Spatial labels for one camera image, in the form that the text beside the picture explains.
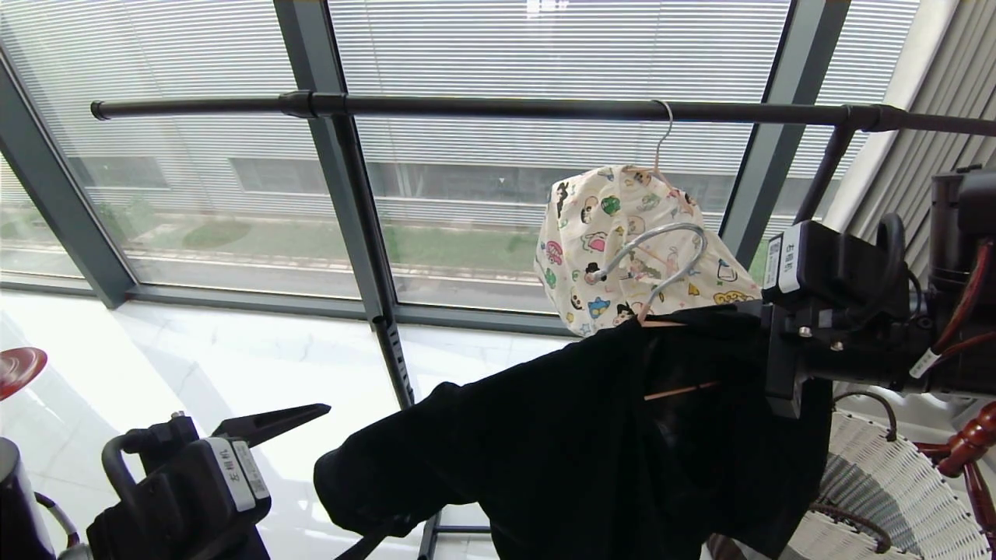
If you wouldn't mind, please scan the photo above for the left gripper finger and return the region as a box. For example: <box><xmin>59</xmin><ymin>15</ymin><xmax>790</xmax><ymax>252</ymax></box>
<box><xmin>212</xmin><ymin>403</ymin><xmax>332</xmax><ymax>450</ymax></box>

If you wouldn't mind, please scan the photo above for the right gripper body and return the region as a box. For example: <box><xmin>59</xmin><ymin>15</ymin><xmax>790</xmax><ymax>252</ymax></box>
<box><xmin>759</xmin><ymin>299</ymin><xmax>936</xmax><ymax>418</ymax></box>

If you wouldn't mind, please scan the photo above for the pink clothes hanger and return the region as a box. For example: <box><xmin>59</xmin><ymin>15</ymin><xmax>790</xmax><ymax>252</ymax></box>
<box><xmin>650</xmin><ymin>100</ymin><xmax>676</xmax><ymax>184</ymax></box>
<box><xmin>586</xmin><ymin>222</ymin><xmax>723</xmax><ymax>403</ymax></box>

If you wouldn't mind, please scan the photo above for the black garment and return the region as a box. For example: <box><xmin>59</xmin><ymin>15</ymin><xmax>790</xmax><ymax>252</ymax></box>
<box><xmin>314</xmin><ymin>303</ymin><xmax>833</xmax><ymax>560</ymax></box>

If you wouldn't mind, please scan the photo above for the cream printed garment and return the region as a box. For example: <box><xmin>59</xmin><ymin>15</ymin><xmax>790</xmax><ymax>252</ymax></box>
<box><xmin>534</xmin><ymin>164</ymin><xmax>762</xmax><ymax>338</ymax></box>

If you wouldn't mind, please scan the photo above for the white laundry basket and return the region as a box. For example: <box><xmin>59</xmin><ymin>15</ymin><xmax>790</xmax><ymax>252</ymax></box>
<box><xmin>782</xmin><ymin>389</ymin><xmax>991</xmax><ymax>560</ymax></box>

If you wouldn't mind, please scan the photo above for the black clothes rack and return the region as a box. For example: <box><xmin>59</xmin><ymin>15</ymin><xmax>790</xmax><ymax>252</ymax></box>
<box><xmin>91</xmin><ymin>92</ymin><xmax>996</xmax><ymax>560</ymax></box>

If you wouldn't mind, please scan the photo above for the brown wooden stand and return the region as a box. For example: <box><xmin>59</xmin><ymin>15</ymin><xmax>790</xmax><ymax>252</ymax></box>
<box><xmin>914</xmin><ymin>401</ymin><xmax>996</xmax><ymax>549</ymax></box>

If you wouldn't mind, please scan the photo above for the red round wooden stand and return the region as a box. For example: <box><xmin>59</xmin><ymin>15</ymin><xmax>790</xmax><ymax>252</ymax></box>
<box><xmin>0</xmin><ymin>348</ymin><xmax>49</xmax><ymax>403</ymax></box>

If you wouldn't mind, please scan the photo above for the beige curtain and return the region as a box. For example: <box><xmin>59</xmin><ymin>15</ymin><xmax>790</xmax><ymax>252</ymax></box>
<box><xmin>821</xmin><ymin>0</ymin><xmax>996</xmax><ymax>405</ymax></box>

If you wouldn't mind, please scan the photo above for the window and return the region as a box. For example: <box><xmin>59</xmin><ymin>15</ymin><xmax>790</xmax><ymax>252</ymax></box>
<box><xmin>0</xmin><ymin>0</ymin><xmax>919</xmax><ymax>343</ymax></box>

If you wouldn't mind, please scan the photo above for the black cable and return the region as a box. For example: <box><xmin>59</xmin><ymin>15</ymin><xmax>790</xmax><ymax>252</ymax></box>
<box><xmin>101</xmin><ymin>429</ymin><xmax>160</xmax><ymax>502</ymax></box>
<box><xmin>844</xmin><ymin>212</ymin><xmax>910</xmax><ymax>329</ymax></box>

